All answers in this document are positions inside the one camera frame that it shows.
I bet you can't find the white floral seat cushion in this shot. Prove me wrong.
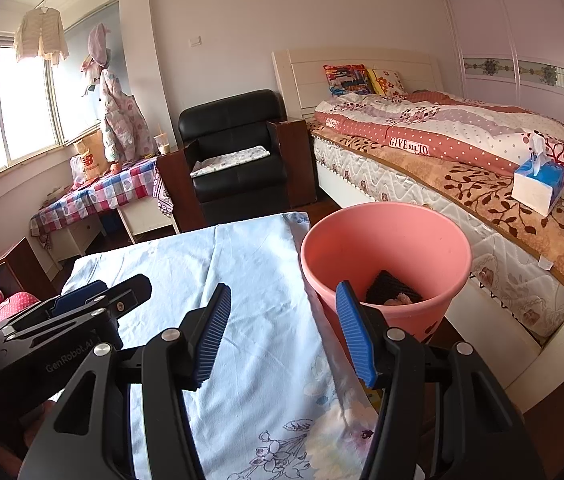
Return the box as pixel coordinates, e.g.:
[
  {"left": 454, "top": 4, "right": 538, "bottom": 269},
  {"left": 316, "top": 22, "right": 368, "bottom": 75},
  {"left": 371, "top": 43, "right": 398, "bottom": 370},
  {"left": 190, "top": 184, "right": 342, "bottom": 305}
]
[{"left": 190, "top": 145, "right": 269, "bottom": 178}]

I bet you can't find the pink floral quilt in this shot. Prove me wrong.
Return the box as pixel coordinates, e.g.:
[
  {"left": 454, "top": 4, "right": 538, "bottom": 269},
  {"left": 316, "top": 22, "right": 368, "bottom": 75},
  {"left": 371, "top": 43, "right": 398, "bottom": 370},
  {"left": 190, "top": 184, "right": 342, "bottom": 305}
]
[{"left": 314, "top": 91, "right": 564, "bottom": 186}]

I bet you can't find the white drawer unit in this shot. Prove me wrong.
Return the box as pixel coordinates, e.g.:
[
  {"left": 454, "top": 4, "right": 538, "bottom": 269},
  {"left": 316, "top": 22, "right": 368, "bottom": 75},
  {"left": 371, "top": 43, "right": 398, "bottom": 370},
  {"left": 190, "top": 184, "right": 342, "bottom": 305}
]
[{"left": 37, "top": 212, "right": 108, "bottom": 262}]

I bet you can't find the yellow floral pillow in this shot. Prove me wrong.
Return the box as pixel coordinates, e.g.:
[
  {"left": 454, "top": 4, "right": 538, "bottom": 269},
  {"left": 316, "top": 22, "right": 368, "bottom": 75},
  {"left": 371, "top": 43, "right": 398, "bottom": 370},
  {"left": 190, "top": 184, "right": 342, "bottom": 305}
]
[{"left": 367, "top": 69, "right": 409, "bottom": 97}]

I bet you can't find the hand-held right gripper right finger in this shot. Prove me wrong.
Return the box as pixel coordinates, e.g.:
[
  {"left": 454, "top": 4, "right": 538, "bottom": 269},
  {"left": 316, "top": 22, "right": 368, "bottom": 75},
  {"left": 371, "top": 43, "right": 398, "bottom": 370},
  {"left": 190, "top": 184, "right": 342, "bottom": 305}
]
[{"left": 336, "top": 280, "right": 545, "bottom": 480}]

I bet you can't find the white cabinet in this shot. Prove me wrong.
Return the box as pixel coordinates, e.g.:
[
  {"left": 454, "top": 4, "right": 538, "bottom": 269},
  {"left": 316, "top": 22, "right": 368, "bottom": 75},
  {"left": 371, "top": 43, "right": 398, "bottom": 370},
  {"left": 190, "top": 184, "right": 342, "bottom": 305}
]
[{"left": 117, "top": 199, "right": 180, "bottom": 244}]

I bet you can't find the blue tissue box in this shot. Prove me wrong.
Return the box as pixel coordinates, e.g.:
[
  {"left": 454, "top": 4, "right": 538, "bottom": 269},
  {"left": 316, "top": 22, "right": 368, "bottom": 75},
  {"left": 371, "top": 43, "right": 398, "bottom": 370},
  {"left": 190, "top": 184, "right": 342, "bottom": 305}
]
[{"left": 512, "top": 132, "right": 564, "bottom": 217}]

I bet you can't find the blue window blind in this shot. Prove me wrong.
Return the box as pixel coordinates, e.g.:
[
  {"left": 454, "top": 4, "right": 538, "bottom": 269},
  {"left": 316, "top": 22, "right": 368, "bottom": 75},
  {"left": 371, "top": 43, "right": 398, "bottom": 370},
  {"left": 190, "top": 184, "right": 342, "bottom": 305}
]
[{"left": 59, "top": 0, "right": 130, "bottom": 141}]

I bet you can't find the brown paper bag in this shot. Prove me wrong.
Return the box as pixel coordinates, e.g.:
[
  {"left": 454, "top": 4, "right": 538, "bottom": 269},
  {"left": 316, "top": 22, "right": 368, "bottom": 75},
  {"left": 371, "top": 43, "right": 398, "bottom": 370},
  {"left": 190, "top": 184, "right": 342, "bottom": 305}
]
[{"left": 73, "top": 127, "right": 109, "bottom": 181}]

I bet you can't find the bed with patterned bedding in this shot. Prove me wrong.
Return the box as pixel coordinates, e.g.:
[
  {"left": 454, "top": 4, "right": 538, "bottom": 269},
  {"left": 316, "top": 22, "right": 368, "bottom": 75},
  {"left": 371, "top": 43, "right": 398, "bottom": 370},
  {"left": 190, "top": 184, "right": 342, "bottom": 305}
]
[{"left": 312, "top": 127, "right": 564, "bottom": 303}]

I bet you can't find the dark wooden side cabinet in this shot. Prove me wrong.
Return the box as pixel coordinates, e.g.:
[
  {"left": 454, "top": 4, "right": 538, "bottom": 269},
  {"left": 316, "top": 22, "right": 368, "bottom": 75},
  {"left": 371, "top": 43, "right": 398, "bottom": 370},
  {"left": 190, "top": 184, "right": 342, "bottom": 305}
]
[
  {"left": 156, "top": 142, "right": 207, "bottom": 233},
  {"left": 267, "top": 119, "right": 319, "bottom": 206}
]

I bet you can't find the brown wooden box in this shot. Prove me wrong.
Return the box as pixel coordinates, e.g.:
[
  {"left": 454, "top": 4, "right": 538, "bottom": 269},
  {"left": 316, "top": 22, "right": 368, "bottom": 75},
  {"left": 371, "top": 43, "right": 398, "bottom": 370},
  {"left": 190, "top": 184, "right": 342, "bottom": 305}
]
[{"left": 0, "top": 237, "right": 58, "bottom": 302}]

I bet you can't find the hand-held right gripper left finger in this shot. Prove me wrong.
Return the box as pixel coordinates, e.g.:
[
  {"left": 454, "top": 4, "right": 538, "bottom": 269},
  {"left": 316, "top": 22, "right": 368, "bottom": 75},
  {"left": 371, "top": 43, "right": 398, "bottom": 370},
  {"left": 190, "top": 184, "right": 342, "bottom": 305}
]
[{"left": 21, "top": 282, "right": 233, "bottom": 480}]

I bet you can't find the red dotted cushion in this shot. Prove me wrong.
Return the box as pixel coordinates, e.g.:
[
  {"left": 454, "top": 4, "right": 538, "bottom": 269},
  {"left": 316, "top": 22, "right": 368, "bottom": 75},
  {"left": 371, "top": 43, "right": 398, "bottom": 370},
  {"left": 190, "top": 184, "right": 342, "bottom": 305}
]
[{"left": 0, "top": 290, "right": 43, "bottom": 332}]

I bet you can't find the cream knitted sweater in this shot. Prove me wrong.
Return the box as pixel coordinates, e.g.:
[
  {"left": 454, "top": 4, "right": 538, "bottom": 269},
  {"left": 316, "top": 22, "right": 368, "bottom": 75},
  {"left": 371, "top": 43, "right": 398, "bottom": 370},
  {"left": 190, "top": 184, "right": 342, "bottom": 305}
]
[{"left": 13, "top": 6, "right": 69, "bottom": 66}]

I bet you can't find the window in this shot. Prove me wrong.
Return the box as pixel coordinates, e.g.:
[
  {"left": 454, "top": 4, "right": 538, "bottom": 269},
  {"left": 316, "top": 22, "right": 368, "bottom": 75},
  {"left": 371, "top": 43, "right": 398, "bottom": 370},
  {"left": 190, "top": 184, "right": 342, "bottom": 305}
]
[{"left": 0, "top": 42, "right": 70, "bottom": 171}]

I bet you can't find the colourful printed pillow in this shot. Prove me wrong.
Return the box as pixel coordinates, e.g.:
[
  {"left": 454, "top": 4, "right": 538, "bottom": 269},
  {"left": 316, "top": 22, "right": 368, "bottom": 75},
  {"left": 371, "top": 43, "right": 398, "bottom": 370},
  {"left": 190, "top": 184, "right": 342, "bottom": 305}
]
[{"left": 323, "top": 64, "right": 375, "bottom": 97}]

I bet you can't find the pink plastic bin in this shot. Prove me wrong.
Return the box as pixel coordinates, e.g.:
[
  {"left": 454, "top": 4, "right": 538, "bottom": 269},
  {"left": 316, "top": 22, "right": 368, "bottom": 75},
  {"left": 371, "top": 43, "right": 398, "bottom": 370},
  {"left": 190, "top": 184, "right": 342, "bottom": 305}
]
[{"left": 300, "top": 203, "right": 472, "bottom": 361}]

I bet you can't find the light blue floral tablecloth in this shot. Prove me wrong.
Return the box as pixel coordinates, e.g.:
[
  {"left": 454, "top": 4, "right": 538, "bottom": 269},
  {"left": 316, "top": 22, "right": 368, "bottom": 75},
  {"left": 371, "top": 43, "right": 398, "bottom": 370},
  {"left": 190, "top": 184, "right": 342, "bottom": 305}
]
[{"left": 49, "top": 211, "right": 387, "bottom": 480}]

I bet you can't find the black foam fruit net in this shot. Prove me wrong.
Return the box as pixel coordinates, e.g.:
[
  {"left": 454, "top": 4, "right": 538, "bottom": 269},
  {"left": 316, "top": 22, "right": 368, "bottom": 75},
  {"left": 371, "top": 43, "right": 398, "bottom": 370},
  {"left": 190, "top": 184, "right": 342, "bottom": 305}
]
[{"left": 366, "top": 270, "right": 425, "bottom": 306}]

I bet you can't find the black leather armchair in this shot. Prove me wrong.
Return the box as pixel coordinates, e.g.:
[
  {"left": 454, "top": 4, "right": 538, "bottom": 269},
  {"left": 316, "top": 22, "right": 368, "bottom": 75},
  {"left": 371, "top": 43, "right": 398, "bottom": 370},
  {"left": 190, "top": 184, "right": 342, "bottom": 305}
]
[{"left": 178, "top": 89, "right": 290, "bottom": 204}]

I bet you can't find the white bed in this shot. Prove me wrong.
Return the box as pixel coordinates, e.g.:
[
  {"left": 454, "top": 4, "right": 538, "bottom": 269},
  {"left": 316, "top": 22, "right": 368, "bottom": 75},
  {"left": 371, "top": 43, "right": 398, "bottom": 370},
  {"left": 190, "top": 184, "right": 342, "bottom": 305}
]
[{"left": 272, "top": 49, "right": 564, "bottom": 413}]

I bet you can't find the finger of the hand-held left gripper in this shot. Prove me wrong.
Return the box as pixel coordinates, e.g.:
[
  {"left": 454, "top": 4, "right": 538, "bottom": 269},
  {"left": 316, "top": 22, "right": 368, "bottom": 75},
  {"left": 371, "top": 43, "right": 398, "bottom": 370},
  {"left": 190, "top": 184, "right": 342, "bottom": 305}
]
[
  {"left": 37, "top": 281, "right": 111, "bottom": 316},
  {"left": 3, "top": 273, "right": 153, "bottom": 337}
]

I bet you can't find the white headboard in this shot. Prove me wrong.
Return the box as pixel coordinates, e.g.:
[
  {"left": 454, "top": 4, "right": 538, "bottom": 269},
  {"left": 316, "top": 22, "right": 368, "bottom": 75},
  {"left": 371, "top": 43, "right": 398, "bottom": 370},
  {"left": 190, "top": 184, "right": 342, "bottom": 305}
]
[{"left": 272, "top": 49, "right": 445, "bottom": 121}]

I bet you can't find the small pink and white garment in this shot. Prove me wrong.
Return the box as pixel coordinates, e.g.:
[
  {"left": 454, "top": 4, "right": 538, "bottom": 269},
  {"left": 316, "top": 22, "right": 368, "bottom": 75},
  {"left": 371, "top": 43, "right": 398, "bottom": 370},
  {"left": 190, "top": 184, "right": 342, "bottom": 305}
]
[{"left": 79, "top": 55, "right": 103, "bottom": 96}]

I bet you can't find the pink hat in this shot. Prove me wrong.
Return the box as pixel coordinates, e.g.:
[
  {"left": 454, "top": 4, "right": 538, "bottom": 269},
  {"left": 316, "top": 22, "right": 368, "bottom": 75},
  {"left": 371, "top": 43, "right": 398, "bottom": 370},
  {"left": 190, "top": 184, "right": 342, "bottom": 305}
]
[{"left": 88, "top": 24, "right": 111, "bottom": 67}]

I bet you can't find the white sliding wardrobe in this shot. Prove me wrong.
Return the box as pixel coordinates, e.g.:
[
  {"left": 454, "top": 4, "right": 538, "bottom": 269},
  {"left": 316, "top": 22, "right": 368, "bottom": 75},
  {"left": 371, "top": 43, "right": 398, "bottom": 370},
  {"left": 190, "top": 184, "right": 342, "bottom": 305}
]
[{"left": 432, "top": 0, "right": 564, "bottom": 123}]

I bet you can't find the floral padded coat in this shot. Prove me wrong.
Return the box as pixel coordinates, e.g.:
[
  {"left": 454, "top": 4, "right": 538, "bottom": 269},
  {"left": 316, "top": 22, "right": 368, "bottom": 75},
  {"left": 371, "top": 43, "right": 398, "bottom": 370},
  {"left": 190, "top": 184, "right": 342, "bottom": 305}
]
[{"left": 101, "top": 67, "right": 151, "bottom": 161}]

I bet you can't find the checkered cloth side table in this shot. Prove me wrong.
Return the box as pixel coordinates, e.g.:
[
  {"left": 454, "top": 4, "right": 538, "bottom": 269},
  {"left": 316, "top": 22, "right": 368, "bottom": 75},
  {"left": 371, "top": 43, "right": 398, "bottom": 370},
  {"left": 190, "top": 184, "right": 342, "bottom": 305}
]
[{"left": 29, "top": 156, "right": 175, "bottom": 238}]

